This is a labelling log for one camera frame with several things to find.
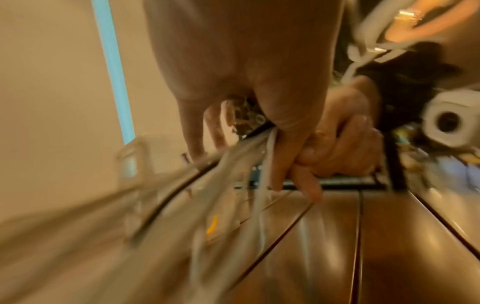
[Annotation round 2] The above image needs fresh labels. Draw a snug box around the person's left hand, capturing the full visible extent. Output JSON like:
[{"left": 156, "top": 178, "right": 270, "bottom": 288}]
[{"left": 142, "top": 0, "right": 346, "bottom": 192}]

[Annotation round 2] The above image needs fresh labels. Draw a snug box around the person's right hand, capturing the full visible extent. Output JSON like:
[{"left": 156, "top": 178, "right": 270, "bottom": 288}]
[{"left": 292, "top": 75, "right": 386, "bottom": 203}]

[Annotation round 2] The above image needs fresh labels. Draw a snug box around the tangle of white cables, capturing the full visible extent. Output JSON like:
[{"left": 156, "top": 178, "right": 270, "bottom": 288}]
[{"left": 0, "top": 127, "right": 278, "bottom": 304}]

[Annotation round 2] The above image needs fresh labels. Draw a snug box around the clear plastic three-drawer organiser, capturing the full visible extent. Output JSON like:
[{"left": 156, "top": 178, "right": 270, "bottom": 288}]
[{"left": 116, "top": 135, "right": 241, "bottom": 241}]

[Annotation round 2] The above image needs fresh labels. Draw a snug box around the clear drawer yellow handle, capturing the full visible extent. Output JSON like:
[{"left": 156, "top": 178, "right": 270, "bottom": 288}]
[{"left": 187, "top": 189, "right": 241, "bottom": 241}]

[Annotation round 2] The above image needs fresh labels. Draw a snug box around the black USB cable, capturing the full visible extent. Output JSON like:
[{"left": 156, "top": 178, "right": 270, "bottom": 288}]
[{"left": 130, "top": 124, "right": 275, "bottom": 244}]

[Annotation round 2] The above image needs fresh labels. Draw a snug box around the brown slatted wooden table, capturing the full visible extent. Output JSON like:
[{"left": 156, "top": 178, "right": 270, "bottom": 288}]
[{"left": 123, "top": 189, "right": 480, "bottom": 304}]

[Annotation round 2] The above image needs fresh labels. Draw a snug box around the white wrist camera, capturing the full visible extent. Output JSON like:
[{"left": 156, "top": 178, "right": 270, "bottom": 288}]
[{"left": 421, "top": 89, "right": 480, "bottom": 148}]

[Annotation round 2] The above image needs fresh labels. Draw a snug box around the wall light strip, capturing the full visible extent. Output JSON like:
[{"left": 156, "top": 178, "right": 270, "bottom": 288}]
[{"left": 91, "top": 0, "right": 136, "bottom": 146}]

